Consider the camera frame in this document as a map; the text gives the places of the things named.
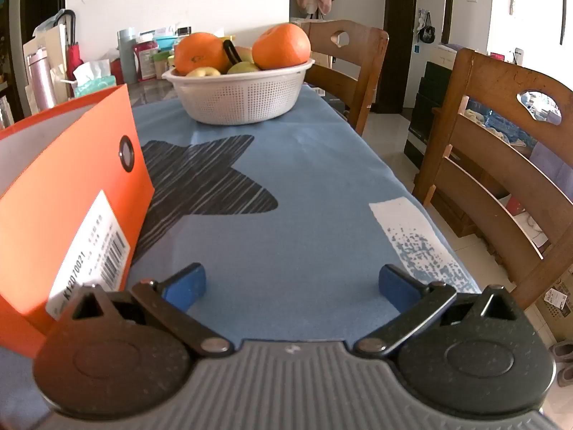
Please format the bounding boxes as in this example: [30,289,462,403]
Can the black handbag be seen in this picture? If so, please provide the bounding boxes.
[418,11,436,44]

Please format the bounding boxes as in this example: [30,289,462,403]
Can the grey bottle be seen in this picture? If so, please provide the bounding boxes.
[117,28,139,85]

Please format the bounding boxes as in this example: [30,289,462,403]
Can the wooden chair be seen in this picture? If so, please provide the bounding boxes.
[413,48,573,310]
[293,20,390,137]

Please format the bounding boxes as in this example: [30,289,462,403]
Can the teal plastic container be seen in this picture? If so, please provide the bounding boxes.
[154,33,180,54]

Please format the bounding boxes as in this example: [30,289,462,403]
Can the red packet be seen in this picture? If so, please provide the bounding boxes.
[134,40,159,82]

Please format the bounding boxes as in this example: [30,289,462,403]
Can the orange cardboard box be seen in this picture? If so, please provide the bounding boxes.
[0,84,155,359]

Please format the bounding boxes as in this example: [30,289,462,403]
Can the white plastic basket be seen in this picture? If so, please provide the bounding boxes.
[162,58,315,125]

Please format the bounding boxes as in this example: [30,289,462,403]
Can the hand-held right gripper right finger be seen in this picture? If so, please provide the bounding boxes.
[353,264,524,359]

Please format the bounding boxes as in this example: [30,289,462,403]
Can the red umbrella with black handle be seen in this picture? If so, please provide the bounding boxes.
[56,10,85,81]

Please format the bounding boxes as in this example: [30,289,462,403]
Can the pink thermos bottle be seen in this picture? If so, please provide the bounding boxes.
[27,48,58,113]

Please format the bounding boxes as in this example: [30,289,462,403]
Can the black cabinet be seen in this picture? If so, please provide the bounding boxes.
[404,60,453,170]

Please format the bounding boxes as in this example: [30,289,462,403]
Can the grey slippers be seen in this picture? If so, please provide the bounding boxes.
[548,340,573,386]

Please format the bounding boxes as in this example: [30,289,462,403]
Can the large orange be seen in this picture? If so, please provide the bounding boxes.
[252,23,311,71]
[174,32,231,75]

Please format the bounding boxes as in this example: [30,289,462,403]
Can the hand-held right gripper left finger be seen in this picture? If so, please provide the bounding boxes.
[67,263,234,359]

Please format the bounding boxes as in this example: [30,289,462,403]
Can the tissue box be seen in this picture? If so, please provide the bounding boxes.
[72,59,118,98]

